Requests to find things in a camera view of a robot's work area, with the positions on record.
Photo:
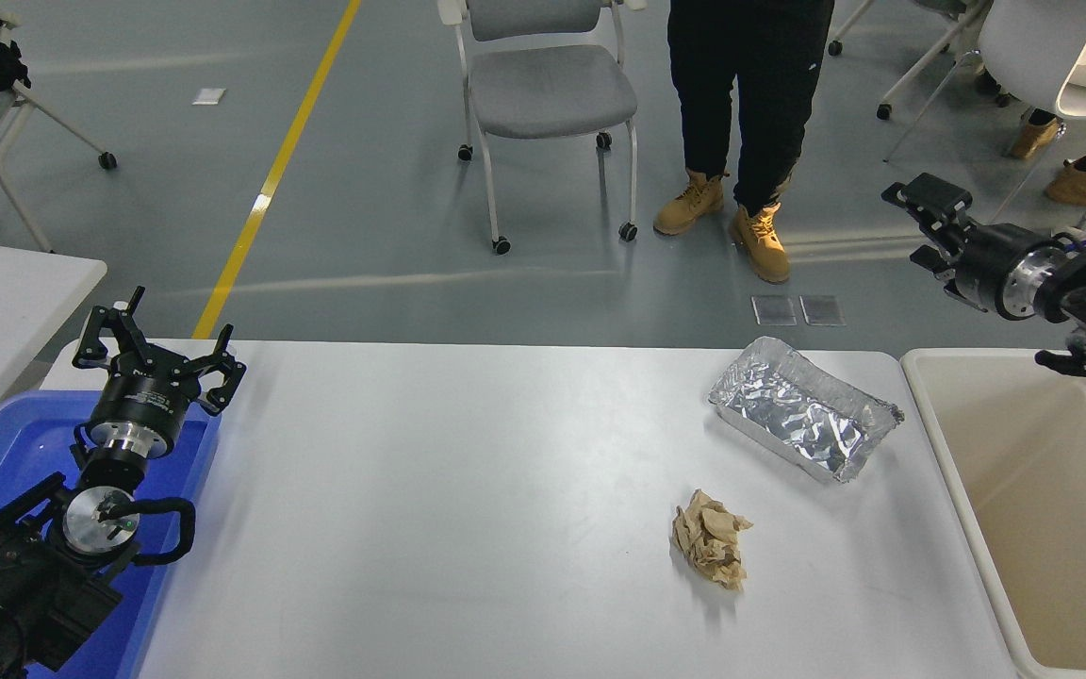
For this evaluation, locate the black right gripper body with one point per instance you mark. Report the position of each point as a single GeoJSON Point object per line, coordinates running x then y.
{"type": "Point", "coordinates": [986, 269]}

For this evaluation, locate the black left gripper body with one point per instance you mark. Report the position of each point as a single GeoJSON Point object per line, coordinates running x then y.
{"type": "Point", "coordinates": [138, 401]}

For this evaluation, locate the silver foil tray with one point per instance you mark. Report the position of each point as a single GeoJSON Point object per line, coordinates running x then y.
{"type": "Point", "coordinates": [788, 415]}

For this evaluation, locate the white wheeled chair base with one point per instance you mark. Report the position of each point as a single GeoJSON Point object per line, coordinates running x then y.
{"type": "Point", "coordinates": [883, 111]}

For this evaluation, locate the metal floor plate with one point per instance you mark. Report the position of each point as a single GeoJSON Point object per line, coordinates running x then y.
{"type": "Point", "coordinates": [822, 310]}
{"type": "Point", "coordinates": [774, 310]}

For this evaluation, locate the person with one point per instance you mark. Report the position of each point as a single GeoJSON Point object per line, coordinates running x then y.
{"type": "Point", "coordinates": [1085, 187]}
{"type": "Point", "coordinates": [741, 94]}

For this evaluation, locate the white shell chair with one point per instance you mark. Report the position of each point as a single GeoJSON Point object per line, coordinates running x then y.
{"type": "Point", "coordinates": [1033, 47]}

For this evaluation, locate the white paper scrap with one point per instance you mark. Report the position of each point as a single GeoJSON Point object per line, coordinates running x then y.
{"type": "Point", "coordinates": [209, 96]}

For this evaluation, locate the large pale plastic bin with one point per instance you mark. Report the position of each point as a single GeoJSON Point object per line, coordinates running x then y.
{"type": "Point", "coordinates": [1005, 528]}

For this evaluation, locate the crumpled tan paper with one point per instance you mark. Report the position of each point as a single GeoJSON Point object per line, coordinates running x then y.
{"type": "Point", "coordinates": [708, 542]}

